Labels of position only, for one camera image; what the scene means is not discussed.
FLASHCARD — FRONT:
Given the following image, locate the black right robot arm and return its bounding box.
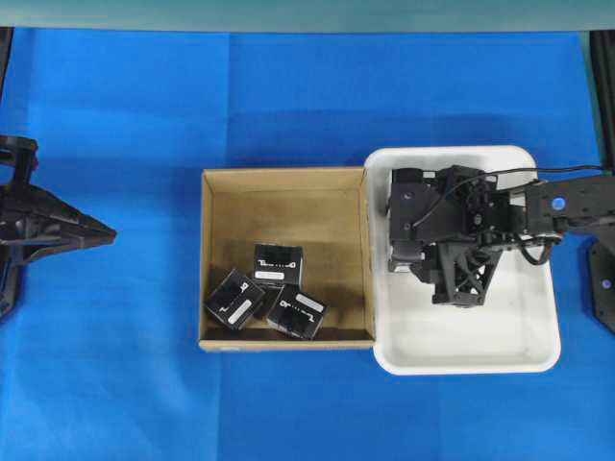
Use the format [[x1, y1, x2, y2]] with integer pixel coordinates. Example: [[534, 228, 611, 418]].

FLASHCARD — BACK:
[[386, 165, 614, 307]]

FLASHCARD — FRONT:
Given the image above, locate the black Dynamixel box middle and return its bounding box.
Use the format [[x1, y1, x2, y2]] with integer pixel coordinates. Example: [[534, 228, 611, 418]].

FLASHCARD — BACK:
[[204, 268, 265, 331]]

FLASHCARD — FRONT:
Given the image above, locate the black frame rail right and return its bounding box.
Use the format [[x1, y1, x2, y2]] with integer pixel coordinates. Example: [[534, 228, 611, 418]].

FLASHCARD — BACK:
[[589, 29, 614, 169]]

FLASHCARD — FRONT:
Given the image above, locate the black dynamixel box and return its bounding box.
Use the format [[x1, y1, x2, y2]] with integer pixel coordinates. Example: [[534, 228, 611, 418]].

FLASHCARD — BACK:
[[266, 284, 327, 340], [253, 243, 304, 287], [204, 268, 265, 331]]

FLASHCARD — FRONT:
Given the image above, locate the thin black cable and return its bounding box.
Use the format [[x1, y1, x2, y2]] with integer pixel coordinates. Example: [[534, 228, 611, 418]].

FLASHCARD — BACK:
[[412, 165, 615, 231]]

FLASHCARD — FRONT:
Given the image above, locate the white plastic tray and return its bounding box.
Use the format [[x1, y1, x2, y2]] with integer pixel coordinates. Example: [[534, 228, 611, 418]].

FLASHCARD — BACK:
[[364, 146, 561, 376]]

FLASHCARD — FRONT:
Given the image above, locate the black frame rail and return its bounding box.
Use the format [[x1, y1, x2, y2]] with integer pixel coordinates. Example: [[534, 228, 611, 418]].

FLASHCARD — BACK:
[[0, 27, 14, 97], [589, 29, 614, 169]]

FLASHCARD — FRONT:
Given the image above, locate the black Dynamixel box upper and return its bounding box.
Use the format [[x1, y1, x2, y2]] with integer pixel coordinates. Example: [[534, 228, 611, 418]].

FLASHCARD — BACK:
[[253, 243, 304, 287]]

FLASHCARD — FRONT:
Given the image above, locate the black Dynamixel box lower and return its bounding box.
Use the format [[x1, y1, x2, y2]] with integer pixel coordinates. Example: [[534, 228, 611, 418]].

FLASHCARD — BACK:
[[266, 284, 327, 340]]

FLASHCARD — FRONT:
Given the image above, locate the blue table cloth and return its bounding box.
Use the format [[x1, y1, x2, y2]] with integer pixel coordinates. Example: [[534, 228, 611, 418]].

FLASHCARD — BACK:
[[1, 29, 614, 460]]

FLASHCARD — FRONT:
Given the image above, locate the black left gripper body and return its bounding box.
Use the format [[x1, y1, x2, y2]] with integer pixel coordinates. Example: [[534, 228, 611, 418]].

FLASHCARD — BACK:
[[1, 135, 62, 319]]

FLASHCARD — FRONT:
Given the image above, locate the black frame rail left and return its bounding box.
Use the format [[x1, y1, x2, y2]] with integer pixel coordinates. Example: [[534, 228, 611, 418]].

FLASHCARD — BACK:
[[0, 27, 14, 97]]

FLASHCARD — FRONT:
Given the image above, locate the brown cardboard box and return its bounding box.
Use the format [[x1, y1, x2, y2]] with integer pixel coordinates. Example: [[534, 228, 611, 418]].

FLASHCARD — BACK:
[[198, 167, 376, 352]]

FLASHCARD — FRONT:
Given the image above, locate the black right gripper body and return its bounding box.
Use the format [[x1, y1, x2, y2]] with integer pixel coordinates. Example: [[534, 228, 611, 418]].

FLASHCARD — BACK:
[[387, 165, 525, 306]]

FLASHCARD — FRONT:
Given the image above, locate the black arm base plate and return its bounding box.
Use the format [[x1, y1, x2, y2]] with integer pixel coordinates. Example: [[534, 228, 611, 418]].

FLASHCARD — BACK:
[[578, 237, 614, 336]]

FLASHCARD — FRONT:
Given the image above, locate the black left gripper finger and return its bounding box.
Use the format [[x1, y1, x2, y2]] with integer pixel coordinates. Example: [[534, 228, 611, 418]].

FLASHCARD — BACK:
[[43, 198, 117, 249]]

